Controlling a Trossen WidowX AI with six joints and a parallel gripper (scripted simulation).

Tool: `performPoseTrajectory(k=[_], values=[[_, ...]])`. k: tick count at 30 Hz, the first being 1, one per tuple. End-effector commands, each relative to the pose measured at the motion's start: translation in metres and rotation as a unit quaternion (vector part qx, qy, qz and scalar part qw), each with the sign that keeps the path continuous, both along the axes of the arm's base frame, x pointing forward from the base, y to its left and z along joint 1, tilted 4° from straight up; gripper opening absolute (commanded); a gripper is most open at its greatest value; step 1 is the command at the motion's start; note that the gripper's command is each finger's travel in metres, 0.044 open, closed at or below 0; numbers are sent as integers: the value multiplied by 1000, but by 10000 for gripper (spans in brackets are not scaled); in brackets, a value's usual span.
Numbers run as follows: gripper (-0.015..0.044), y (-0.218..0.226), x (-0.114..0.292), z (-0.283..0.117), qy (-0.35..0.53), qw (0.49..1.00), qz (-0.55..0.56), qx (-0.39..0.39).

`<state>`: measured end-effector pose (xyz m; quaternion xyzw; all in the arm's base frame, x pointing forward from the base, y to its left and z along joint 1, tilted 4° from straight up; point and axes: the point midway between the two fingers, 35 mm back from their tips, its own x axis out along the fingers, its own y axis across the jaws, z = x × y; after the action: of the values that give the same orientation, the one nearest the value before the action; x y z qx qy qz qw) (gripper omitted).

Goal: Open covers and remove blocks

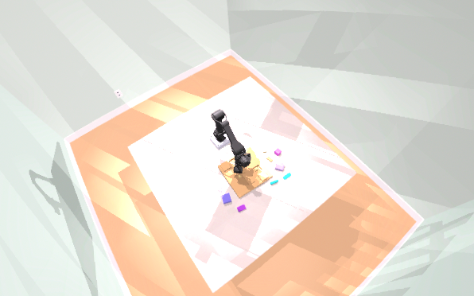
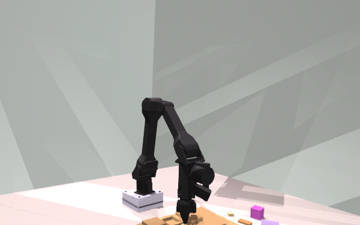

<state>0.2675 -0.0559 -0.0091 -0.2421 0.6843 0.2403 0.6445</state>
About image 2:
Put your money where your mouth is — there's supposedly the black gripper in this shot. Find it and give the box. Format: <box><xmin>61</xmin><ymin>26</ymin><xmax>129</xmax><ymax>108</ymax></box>
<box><xmin>176</xmin><ymin>178</ymin><xmax>196</xmax><ymax>224</ymax></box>

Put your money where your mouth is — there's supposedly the light purple block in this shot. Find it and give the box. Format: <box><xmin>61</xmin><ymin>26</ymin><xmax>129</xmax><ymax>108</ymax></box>
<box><xmin>262</xmin><ymin>219</ymin><xmax>279</xmax><ymax>225</ymax></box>

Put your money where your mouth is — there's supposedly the pink cube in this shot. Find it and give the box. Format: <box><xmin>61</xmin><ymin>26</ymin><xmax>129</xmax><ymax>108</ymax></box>
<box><xmin>250</xmin><ymin>205</ymin><xmax>265</xmax><ymax>220</ymax></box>

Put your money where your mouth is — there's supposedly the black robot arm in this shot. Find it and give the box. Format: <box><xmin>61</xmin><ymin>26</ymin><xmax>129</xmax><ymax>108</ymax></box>
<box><xmin>132</xmin><ymin>97</ymin><xmax>215</xmax><ymax>202</ymax></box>

